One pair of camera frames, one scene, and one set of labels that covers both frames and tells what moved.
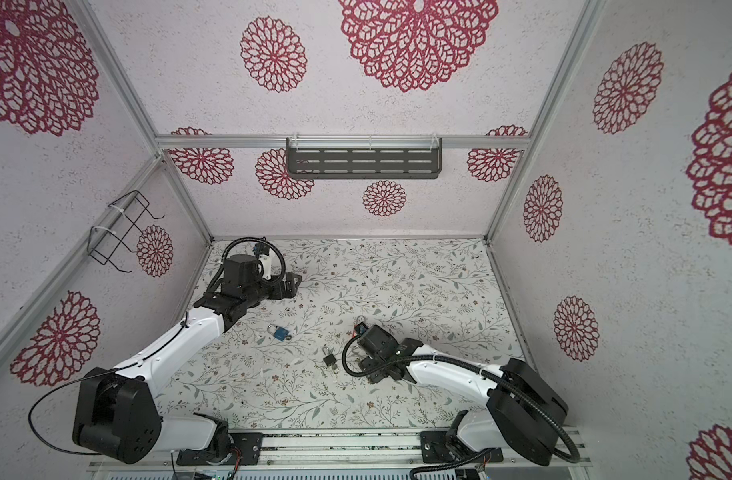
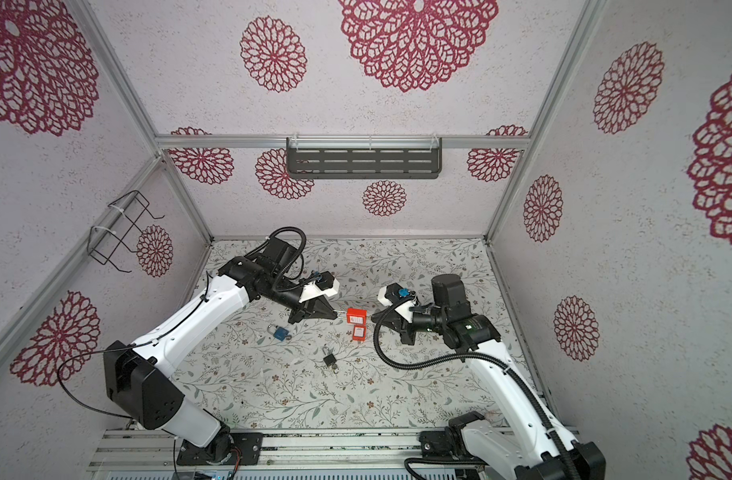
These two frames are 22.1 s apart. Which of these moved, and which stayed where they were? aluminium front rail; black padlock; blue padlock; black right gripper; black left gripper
Moved: black left gripper; black right gripper
Stayed: black padlock; aluminium front rail; blue padlock
